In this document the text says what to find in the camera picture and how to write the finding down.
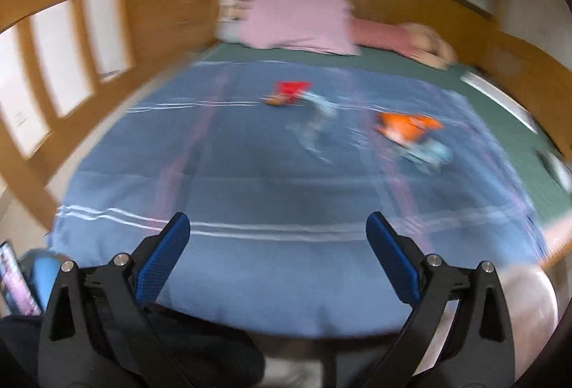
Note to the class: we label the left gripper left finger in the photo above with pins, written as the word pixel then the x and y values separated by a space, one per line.
pixel 95 332

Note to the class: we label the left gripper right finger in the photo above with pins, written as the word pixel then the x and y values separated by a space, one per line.
pixel 479 349

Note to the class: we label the blue chair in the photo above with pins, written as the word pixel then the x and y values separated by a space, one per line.
pixel 40 269

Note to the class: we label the light blue face mask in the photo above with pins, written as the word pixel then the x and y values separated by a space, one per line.
pixel 429 156

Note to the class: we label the green bed mattress cover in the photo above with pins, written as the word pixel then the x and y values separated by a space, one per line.
pixel 521 144

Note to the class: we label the orange snack bag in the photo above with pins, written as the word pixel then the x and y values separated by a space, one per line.
pixel 406 129

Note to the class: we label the blue striped blanket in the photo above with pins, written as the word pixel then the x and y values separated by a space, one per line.
pixel 278 241

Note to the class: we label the white flat board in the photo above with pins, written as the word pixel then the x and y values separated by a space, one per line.
pixel 502 99

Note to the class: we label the clear plastic wrapper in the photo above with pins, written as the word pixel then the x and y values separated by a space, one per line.
pixel 322 113

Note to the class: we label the red snack wrapper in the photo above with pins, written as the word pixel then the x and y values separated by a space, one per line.
pixel 287 93

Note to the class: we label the striped plush doll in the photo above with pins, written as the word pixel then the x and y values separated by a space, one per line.
pixel 415 42

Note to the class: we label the pink pillow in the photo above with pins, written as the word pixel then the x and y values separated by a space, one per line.
pixel 317 26

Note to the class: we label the wooden bed frame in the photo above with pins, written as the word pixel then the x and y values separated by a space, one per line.
pixel 154 34

